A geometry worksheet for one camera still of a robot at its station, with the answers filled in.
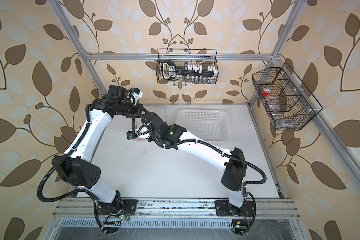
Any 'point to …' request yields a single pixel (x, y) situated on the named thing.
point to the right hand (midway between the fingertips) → (148, 122)
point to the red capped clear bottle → (266, 92)
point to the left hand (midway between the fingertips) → (148, 111)
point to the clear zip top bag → (142, 133)
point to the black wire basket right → (289, 105)
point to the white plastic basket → (211, 125)
